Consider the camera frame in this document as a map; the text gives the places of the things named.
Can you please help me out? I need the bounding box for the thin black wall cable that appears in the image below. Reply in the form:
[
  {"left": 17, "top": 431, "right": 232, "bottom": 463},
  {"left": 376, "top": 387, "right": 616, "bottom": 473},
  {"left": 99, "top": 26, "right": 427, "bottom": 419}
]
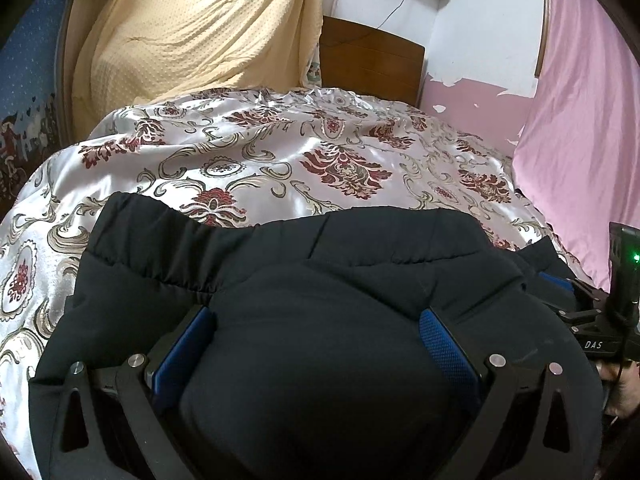
[{"left": 376, "top": 0, "right": 418, "bottom": 31}]

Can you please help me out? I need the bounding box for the blue printed wall cloth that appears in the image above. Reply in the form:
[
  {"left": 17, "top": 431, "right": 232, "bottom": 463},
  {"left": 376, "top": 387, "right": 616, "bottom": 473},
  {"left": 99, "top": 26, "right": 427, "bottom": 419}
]
[{"left": 0, "top": 0, "right": 76, "bottom": 211}]

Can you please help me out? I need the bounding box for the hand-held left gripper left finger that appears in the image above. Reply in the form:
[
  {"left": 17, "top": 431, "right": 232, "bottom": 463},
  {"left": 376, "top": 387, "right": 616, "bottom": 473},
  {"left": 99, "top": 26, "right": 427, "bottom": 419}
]
[{"left": 30, "top": 305, "right": 218, "bottom": 480}]

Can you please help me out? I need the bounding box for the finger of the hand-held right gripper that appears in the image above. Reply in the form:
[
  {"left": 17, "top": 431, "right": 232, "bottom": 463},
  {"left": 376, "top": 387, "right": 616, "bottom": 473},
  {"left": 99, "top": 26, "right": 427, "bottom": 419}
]
[{"left": 537, "top": 270, "right": 608, "bottom": 328}]

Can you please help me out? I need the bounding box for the pink curtain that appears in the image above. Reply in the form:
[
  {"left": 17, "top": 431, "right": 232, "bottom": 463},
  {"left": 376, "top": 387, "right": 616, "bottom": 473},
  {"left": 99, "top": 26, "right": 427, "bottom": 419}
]
[{"left": 512, "top": 0, "right": 640, "bottom": 293}]

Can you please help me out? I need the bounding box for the black padded jacket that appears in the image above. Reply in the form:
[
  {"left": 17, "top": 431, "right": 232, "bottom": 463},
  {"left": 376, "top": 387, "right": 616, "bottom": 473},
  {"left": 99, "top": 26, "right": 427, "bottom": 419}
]
[{"left": 29, "top": 192, "right": 606, "bottom": 480}]

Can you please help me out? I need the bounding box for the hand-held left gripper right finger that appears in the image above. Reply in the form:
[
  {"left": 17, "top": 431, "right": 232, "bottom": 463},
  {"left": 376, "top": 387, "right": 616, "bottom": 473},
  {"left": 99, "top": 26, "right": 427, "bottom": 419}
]
[{"left": 419, "top": 307, "right": 576, "bottom": 480}]

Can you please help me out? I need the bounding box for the person's right hand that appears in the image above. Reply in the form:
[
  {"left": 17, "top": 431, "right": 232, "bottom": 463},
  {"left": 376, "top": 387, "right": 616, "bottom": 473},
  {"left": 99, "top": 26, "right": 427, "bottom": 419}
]
[{"left": 597, "top": 359, "right": 640, "bottom": 417}]

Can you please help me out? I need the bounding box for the floral satin bedspread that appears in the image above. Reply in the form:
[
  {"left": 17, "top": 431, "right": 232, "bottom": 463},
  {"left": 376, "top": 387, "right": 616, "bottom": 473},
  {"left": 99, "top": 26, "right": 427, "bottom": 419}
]
[{"left": 0, "top": 86, "right": 596, "bottom": 480}]

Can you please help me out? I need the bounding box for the wooden wall trim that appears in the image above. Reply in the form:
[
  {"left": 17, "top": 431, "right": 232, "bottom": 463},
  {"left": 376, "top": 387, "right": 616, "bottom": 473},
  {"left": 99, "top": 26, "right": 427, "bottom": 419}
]
[{"left": 534, "top": 0, "right": 552, "bottom": 78}]

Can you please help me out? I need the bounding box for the wooden headboard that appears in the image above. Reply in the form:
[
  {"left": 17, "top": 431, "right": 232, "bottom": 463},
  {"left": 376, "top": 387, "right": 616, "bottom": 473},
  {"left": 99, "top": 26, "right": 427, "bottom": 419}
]
[{"left": 320, "top": 16, "right": 426, "bottom": 107}]

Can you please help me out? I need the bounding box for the yellow dotted cloth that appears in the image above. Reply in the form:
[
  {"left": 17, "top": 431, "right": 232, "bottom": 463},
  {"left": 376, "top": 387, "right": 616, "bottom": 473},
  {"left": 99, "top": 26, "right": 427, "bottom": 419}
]
[{"left": 72, "top": 0, "right": 327, "bottom": 136}]

